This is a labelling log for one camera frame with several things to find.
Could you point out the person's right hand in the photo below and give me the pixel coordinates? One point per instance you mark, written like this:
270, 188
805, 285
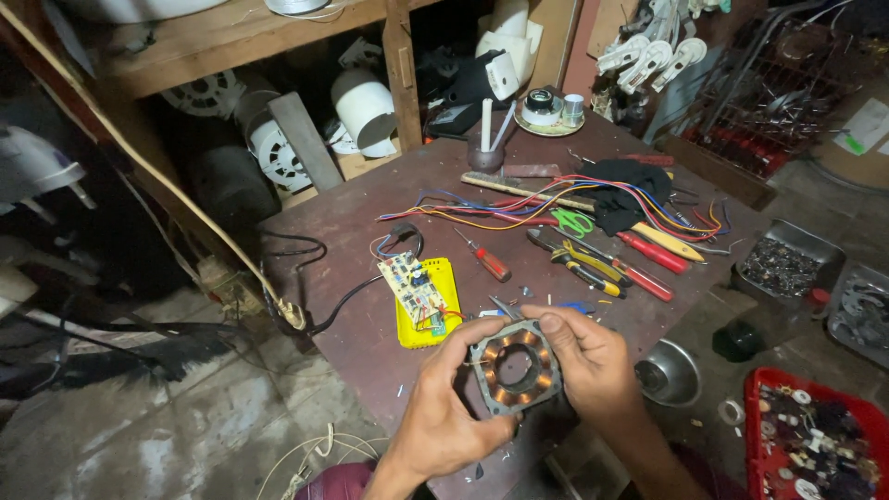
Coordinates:
601, 368

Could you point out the person's left hand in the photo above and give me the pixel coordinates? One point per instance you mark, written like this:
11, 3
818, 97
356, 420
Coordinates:
434, 410

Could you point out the motor stator with copper windings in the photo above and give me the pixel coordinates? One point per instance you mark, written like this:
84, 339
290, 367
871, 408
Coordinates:
486, 385

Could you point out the metal bowl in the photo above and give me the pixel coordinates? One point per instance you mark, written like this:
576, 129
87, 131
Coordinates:
670, 375

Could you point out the long clear red screwdriver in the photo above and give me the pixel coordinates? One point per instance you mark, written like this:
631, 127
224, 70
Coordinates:
646, 281

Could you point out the yellow and black pliers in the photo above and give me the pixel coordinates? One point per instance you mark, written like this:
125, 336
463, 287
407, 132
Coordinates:
590, 271

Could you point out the small metal cutters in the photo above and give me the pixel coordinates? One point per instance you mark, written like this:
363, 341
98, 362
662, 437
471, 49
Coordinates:
503, 307

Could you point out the person's maroon trouser leg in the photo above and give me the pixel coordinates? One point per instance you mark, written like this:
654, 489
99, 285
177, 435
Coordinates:
337, 483

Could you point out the beige circuit board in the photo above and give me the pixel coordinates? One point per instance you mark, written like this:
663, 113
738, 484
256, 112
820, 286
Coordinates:
406, 285

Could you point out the yellow plastic case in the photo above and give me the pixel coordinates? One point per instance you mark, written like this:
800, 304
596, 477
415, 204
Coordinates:
448, 278

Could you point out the black round cap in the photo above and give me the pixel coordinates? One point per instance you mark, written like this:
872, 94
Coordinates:
737, 341

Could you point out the black cloth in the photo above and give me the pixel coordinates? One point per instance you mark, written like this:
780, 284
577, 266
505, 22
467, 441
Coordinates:
618, 184

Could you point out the wooden brush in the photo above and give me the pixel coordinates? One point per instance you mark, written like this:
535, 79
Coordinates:
500, 186

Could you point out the metal tray of small screws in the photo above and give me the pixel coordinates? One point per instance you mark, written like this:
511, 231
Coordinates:
785, 264

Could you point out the red flat blade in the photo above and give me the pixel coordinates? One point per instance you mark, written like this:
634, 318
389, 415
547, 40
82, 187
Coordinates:
649, 160

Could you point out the red basket of small parts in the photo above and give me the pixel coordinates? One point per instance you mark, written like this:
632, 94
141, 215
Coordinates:
812, 437

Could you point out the small red-capped bottle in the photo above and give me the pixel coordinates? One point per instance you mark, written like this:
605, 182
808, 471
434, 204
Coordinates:
818, 298

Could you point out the dark round cup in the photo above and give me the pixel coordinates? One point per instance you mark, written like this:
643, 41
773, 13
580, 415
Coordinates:
485, 160

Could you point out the round plate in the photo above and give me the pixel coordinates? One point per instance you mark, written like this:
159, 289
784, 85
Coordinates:
549, 130

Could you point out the silver cylinder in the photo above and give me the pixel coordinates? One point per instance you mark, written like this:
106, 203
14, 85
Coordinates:
574, 110

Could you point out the white stick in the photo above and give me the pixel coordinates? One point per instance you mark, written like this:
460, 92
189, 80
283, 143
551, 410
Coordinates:
505, 125

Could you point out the black and white round spool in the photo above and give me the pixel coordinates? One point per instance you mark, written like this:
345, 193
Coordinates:
542, 108

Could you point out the metal tray of metal parts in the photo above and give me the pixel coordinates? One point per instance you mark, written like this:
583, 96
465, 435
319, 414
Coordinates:
865, 312

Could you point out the white candle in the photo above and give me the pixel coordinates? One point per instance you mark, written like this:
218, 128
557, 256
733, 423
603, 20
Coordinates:
486, 121

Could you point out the black broom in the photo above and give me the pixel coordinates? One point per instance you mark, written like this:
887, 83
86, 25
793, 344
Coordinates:
139, 354

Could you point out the white fan parts bunch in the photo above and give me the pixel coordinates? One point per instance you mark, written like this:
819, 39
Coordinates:
649, 59

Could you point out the cardboard box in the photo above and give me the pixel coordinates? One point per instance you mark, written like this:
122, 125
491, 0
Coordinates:
854, 146

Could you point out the long wooden stick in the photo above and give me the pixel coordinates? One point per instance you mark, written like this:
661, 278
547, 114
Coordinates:
173, 187

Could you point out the wooden shelf with fan motors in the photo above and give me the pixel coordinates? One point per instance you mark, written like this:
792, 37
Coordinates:
208, 48

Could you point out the white fan body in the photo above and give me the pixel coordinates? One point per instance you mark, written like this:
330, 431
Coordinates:
35, 166

